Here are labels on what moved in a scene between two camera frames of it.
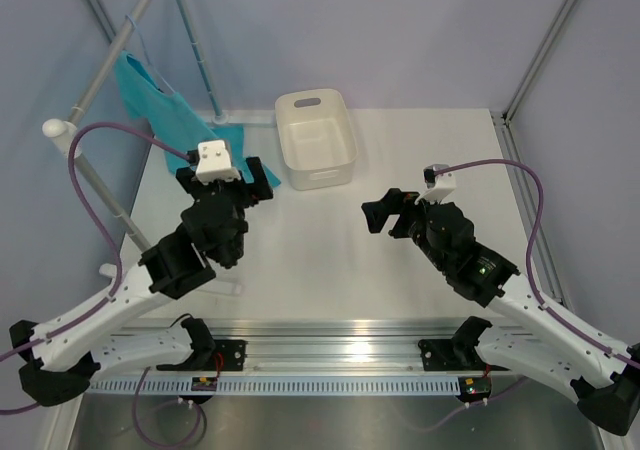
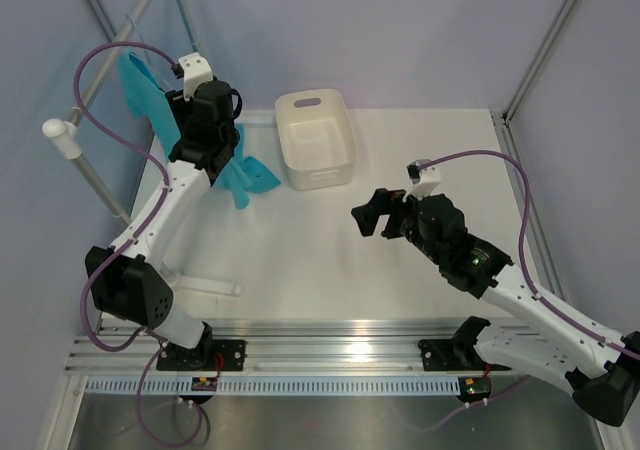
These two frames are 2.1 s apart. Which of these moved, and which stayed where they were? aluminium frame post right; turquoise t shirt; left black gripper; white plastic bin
Moved: left black gripper
Stayed: turquoise t shirt; aluminium frame post right; white plastic bin
